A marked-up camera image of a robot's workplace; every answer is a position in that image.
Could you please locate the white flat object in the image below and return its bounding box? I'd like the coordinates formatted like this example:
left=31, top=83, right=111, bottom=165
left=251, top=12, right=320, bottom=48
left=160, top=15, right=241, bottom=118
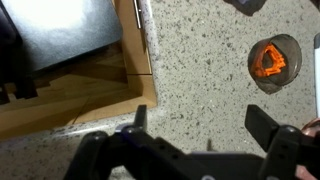
left=313, top=32, right=320, bottom=118

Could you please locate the orange plastic piece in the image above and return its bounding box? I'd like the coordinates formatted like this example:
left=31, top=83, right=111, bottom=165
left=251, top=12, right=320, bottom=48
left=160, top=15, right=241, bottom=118
left=253, top=43, right=288, bottom=80

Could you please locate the gray translucent cup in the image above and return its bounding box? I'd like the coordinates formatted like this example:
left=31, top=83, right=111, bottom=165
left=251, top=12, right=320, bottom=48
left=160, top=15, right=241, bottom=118
left=247, top=33, right=303, bottom=96

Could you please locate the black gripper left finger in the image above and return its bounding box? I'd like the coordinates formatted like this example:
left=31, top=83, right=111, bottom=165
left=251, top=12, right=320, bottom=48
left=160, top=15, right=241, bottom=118
left=133, top=104, right=149, bottom=133

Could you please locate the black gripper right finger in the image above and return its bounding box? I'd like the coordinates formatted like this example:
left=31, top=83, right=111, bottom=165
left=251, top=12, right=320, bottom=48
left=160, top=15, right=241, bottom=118
left=244, top=104, right=304, bottom=180

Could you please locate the dark gray object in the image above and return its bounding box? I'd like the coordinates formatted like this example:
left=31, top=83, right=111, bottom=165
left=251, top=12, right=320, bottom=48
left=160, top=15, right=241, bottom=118
left=222, top=0, right=268, bottom=17

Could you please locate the brushed steel cabinet handle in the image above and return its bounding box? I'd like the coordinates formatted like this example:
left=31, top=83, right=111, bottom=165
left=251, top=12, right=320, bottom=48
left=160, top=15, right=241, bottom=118
left=132, top=0, right=144, bottom=30

